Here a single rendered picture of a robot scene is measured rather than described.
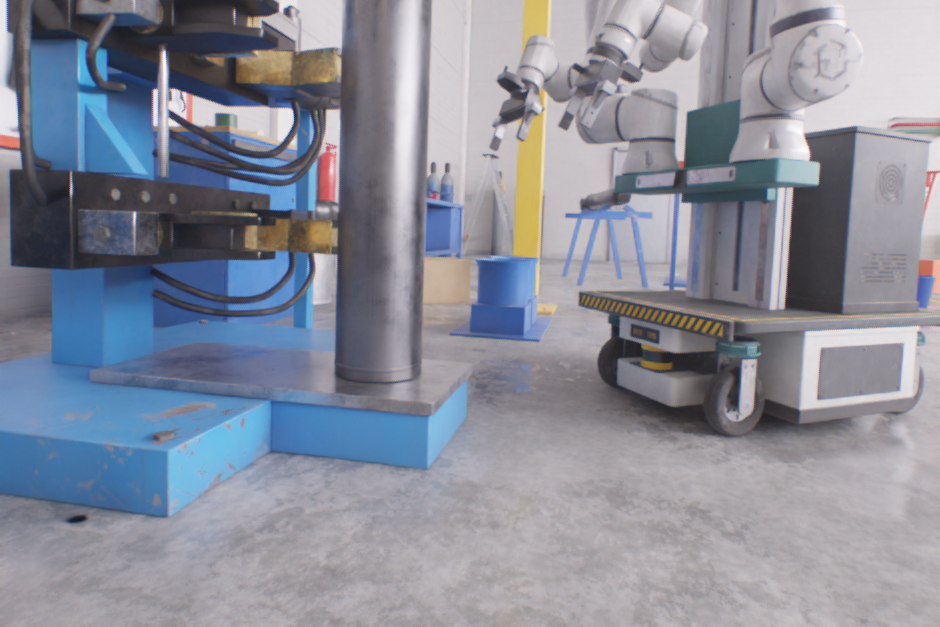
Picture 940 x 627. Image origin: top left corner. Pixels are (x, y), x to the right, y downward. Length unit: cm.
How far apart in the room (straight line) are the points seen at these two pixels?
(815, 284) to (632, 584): 123
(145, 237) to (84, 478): 46
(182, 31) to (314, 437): 91
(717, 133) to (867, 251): 54
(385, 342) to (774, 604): 90
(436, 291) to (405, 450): 284
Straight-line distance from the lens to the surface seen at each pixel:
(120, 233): 141
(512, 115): 184
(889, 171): 211
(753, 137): 173
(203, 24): 147
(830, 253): 200
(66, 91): 155
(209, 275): 306
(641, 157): 206
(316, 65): 182
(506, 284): 296
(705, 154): 207
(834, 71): 159
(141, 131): 196
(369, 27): 149
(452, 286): 419
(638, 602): 101
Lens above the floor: 52
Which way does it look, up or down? 4 degrees down
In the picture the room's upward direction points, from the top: 2 degrees clockwise
